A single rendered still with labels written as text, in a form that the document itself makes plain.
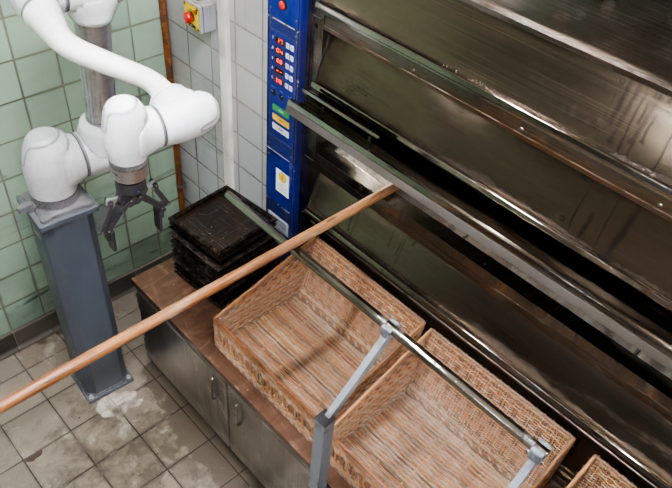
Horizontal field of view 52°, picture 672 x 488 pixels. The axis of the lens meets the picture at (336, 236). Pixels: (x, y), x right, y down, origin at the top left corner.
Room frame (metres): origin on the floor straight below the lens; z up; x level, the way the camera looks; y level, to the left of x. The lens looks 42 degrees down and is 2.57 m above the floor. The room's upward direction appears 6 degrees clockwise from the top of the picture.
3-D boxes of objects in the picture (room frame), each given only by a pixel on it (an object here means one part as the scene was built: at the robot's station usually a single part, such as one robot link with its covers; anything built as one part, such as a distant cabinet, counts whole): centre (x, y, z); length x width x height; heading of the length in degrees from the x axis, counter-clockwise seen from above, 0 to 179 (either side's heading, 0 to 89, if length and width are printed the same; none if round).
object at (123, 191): (1.32, 0.52, 1.47); 0.08 x 0.07 x 0.09; 136
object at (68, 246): (1.77, 0.96, 0.50); 0.21 x 0.21 x 1.00; 44
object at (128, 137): (1.32, 0.50, 1.65); 0.13 x 0.11 x 0.16; 132
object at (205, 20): (2.34, 0.57, 1.46); 0.10 x 0.07 x 0.10; 47
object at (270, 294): (1.54, 0.03, 0.72); 0.56 x 0.49 x 0.28; 47
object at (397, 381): (1.15, -0.39, 0.72); 0.56 x 0.49 x 0.28; 48
